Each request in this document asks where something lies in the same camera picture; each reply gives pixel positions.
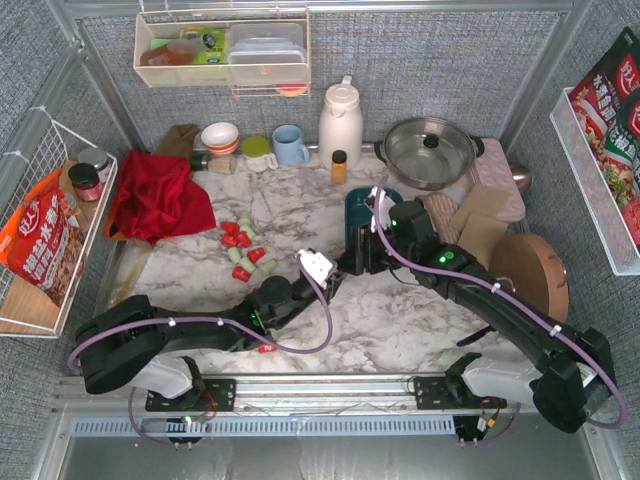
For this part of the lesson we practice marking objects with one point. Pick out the red snack bag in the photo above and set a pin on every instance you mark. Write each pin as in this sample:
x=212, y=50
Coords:
x=39, y=243

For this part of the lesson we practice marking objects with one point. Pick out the white right wall basket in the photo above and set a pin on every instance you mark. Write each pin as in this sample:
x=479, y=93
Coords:
x=620, y=249

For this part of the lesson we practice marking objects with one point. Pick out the white wire side basket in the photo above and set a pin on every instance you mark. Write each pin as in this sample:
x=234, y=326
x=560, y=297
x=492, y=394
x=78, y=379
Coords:
x=26, y=311

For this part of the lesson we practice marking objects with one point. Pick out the white orange striped bowl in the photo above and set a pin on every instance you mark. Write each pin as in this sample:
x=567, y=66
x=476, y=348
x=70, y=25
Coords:
x=221, y=138

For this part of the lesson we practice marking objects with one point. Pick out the cream wall storage box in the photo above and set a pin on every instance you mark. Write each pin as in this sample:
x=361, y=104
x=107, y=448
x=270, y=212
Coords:
x=162, y=58

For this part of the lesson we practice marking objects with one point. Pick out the brown paper bag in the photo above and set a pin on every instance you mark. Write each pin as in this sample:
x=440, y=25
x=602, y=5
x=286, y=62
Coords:
x=178, y=141

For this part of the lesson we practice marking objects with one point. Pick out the stainless steel pot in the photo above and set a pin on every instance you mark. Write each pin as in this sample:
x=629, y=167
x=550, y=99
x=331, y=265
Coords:
x=428, y=153

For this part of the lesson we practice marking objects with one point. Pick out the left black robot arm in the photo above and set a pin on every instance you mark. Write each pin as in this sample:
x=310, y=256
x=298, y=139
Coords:
x=115, y=346

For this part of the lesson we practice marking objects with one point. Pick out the red seasoning packet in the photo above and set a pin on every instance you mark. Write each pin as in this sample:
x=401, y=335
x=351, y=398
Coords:
x=606, y=105

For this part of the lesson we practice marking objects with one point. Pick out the blue mug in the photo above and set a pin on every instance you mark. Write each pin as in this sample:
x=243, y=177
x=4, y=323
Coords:
x=289, y=147

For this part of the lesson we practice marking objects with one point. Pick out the pink egg tray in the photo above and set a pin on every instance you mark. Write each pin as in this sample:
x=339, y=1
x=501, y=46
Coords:
x=492, y=169

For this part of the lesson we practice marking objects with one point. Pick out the striped oven mitt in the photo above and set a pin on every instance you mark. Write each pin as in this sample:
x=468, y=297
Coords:
x=441, y=210

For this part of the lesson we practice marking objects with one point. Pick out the pepper grinder bottle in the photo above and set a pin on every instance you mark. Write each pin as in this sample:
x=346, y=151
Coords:
x=225, y=164

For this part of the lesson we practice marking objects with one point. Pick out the brown cardboard sheet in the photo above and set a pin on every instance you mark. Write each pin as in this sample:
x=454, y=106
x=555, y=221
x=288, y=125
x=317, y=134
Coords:
x=484, y=200
x=480, y=236

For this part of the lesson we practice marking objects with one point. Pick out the red cloth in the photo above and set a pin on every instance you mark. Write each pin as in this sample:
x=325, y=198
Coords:
x=157, y=199

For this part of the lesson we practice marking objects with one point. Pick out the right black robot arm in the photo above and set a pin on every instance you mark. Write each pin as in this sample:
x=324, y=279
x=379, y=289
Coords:
x=567, y=375

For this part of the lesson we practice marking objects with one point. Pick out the dark lid jar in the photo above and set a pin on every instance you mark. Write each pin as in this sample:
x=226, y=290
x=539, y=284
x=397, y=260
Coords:
x=86, y=182

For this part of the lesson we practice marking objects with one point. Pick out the red capsule near front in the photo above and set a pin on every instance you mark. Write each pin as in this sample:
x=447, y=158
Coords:
x=267, y=348

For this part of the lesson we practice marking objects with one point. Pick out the green lidded cup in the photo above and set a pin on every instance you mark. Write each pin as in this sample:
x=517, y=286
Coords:
x=258, y=156

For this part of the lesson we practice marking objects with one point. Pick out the round wooden board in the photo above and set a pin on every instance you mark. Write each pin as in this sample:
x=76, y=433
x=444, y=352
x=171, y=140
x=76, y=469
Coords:
x=535, y=272

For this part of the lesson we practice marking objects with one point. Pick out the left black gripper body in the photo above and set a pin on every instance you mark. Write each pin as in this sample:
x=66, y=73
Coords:
x=338, y=270

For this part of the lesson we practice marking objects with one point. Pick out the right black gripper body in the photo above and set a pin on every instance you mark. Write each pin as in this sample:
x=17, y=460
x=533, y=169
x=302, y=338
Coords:
x=364, y=234

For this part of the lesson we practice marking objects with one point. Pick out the white thermos jug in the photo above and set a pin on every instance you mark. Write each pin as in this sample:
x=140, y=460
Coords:
x=341, y=124

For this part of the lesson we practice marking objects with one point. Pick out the clear plastic container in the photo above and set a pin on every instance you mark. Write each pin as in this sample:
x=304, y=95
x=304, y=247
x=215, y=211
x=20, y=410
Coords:
x=267, y=53

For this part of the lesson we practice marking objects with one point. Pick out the orange spice bottle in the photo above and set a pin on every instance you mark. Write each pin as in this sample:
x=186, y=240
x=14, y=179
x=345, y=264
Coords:
x=338, y=167

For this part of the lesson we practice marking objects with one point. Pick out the teal storage basket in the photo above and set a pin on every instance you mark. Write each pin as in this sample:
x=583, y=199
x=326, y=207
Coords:
x=357, y=212

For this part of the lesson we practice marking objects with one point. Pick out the silver lid jar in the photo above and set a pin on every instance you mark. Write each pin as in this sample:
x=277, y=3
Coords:
x=97, y=158

